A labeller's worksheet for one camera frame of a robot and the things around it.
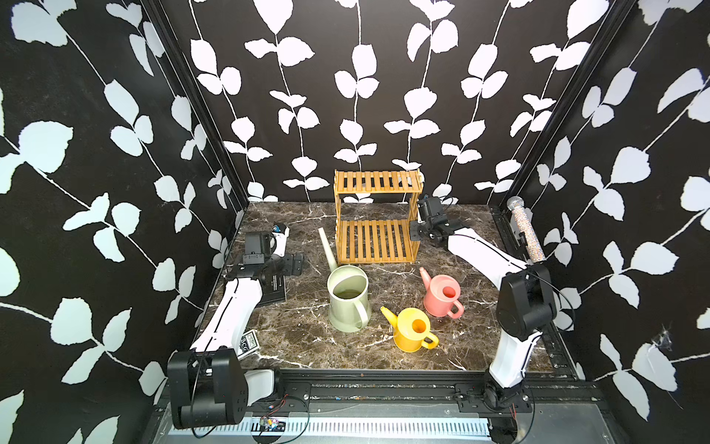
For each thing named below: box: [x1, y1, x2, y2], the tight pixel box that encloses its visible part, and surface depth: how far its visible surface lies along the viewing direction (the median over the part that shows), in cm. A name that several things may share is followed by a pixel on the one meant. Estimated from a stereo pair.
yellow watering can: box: [379, 306, 440, 354], surface depth 79 cm
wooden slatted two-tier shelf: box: [333, 168, 424, 265], surface depth 107 cm
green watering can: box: [318, 227, 372, 333], surface depth 77 cm
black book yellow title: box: [257, 273, 287, 308], surface depth 95 cm
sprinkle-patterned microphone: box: [507, 196, 547, 264], surface depth 86 cm
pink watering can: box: [419, 266, 465, 320], surface depth 86 cm
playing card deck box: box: [236, 329, 261, 358], surface depth 83 cm
